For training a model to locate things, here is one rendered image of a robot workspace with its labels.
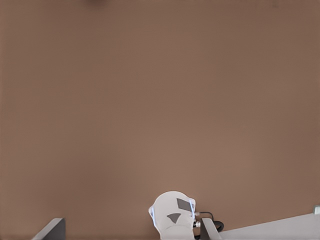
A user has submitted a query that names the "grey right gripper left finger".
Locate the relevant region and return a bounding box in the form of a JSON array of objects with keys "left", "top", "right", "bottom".
[{"left": 31, "top": 217, "right": 67, "bottom": 240}]

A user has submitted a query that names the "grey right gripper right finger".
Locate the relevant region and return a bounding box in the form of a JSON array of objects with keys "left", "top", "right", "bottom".
[{"left": 199, "top": 217, "right": 222, "bottom": 240}]

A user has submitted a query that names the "black cable loop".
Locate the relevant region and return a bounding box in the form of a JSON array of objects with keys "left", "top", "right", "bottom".
[{"left": 192, "top": 211, "right": 225, "bottom": 238}]

